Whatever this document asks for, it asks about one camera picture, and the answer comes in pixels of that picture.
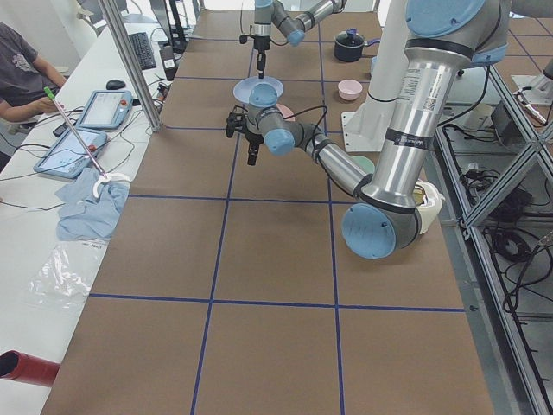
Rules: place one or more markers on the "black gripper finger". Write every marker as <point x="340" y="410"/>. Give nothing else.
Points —
<point x="260" y="64"/>
<point x="252" y="156"/>

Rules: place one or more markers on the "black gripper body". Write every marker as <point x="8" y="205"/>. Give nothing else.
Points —
<point x="260" y="44"/>
<point x="253" y="139"/>

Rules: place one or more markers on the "blue plate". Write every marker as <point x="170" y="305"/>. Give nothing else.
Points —
<point x="263" y="92"/>

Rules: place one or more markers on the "pink plate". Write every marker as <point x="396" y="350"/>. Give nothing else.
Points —
<point x="287" y="113"/>

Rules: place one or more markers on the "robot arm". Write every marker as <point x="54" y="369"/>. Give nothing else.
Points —
<point x="269" y="13"/>
<point x="441" y="39"/>

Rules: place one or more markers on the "dark blue pot with lid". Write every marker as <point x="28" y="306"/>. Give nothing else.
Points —
<point x="349" y="45"/>

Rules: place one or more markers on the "pink bowl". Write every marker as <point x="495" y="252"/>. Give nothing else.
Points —
<point x="349" y="90"/>

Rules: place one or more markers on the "green bowl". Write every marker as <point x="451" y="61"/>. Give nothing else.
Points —
<point x="363" y="165"/>

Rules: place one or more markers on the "blue cup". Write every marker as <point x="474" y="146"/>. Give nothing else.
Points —
<point x="374" y="61"/>

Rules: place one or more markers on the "black keyboard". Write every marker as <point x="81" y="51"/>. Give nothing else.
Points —
<point x="142" y="49"/>

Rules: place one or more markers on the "upper teach pendant tablet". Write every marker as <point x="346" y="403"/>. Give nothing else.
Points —
<point x="106" y="109"/>

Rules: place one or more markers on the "teach pendant tablet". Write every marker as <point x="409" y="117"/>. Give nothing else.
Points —
<point x="106" y="109"/>
<point x="67" y="157"/>

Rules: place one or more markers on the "black computer mouse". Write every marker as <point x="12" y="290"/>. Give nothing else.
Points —
<point x="115" y="84"/>

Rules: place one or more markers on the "cream toaster with bread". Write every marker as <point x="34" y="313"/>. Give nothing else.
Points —
<point x="428" y="201"/>

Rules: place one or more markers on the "light blue cloth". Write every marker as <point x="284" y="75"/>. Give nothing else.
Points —
<point x="85" y="217"/>

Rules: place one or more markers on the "lower teach pendant tablet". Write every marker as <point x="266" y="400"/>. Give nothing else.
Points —
<point x="67" y="157"/>

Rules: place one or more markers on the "seated person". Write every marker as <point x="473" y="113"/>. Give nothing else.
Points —
<point x="24" y="75"/>

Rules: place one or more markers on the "clear plastic bag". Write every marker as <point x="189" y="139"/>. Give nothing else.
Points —
<point x="65" y="279"/>

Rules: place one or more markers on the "red tube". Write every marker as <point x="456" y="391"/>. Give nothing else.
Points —
<point x="29" y="369"/>

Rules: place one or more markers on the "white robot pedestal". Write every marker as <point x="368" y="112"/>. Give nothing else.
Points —
<point x="364" y="130"/>

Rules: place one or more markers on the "aluminium frame post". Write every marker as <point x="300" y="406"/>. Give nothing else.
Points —
<point x="122" y="41"/>

